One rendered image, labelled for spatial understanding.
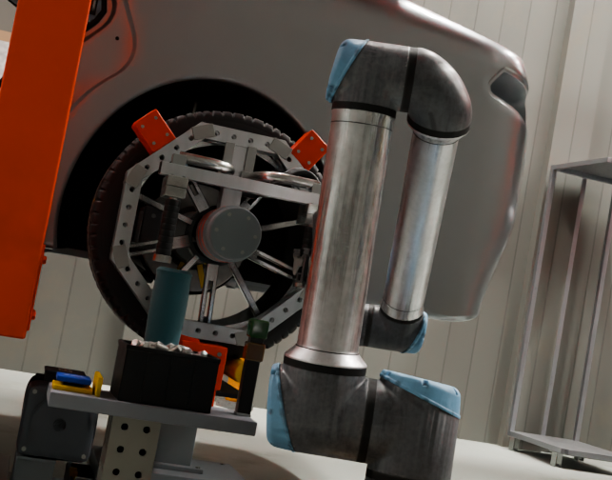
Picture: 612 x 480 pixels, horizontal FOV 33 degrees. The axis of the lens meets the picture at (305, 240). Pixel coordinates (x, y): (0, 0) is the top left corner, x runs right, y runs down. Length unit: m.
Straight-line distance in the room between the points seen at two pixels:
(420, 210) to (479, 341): 5.46
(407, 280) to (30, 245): 0.88
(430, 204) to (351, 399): 0.41
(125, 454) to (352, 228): 0.73
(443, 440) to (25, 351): 5.11
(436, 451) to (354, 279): 0.33
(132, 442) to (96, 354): 4.57
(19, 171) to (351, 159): 0.91
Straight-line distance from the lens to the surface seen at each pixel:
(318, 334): 1.80
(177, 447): 2.80
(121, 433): 2.19
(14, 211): 2.42
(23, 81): 2.46
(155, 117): 2.62
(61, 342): 6.73
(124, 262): 2.59
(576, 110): 7.70
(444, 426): 1.82
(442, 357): 7.29
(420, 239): 1.99
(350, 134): 1.80
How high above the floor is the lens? 0.70
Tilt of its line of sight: 4 degrees up
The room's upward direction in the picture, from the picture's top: 10 degrees clockwise
